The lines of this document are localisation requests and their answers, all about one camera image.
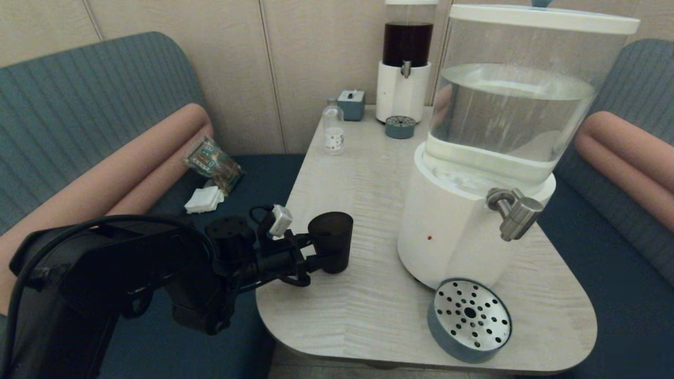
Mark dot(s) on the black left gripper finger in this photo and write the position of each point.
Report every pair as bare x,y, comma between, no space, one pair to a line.
300,241
321,262

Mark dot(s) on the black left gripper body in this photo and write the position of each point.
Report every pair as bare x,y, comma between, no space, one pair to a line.
279,260

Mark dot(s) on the black plastic cup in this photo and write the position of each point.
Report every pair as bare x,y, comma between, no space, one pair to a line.
334,242

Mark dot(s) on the large steel dispenser tap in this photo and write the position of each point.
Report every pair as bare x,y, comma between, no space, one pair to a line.
515,213

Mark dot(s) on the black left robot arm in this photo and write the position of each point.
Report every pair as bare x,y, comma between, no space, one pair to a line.
105,284

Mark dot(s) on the white napkin stack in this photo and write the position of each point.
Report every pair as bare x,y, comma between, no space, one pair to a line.
205,200

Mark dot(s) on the small clear plastic bottle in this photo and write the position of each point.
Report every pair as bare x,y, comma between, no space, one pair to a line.
334,132

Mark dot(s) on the green brown snack packet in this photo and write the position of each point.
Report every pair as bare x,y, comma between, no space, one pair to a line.
213,162

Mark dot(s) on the large clear water dispenser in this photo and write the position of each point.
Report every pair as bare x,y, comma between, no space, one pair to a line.
447,231

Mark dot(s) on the blue-grey tissue box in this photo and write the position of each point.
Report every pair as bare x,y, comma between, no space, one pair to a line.
351,106

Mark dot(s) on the small blue drip tray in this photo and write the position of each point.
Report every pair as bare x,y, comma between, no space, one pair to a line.
400,128

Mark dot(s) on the large blue steel drip tray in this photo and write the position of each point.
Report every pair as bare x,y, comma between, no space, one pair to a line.
468,316

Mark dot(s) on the pink bolster cushion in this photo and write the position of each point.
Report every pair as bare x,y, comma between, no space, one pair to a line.
632,158
131,168

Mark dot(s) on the small dark drink dispenser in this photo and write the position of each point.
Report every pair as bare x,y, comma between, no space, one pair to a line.
400,95

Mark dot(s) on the small steel dispenser tap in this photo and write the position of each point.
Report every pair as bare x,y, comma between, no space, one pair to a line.
406,69

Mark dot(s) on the teal bench sofa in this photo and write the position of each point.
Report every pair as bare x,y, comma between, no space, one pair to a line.
605,295
79,95

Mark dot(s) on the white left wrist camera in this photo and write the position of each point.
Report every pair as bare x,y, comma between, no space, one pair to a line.
280,221

